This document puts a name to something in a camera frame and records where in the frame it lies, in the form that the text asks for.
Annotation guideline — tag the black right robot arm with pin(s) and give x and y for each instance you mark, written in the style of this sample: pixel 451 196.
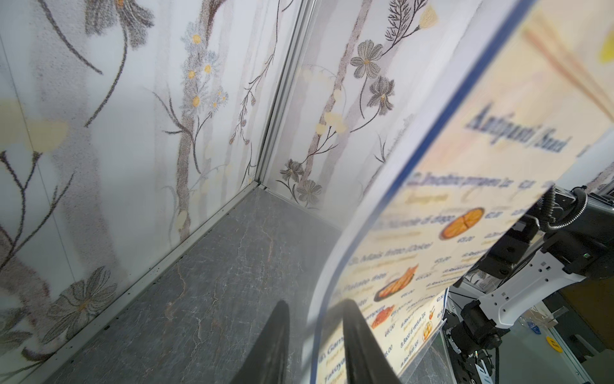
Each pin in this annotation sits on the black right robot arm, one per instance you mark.
pixel 565 238

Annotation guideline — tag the laminated dim sum menu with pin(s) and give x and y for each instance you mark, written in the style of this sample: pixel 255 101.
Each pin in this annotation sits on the laminated dim sum menu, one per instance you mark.
pixel 527 92

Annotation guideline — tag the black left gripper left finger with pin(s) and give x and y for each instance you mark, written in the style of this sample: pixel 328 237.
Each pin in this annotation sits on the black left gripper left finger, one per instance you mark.
pixel 268 359

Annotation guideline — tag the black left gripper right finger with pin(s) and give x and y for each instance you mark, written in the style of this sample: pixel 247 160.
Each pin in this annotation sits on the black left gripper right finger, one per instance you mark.
pixel 365 362

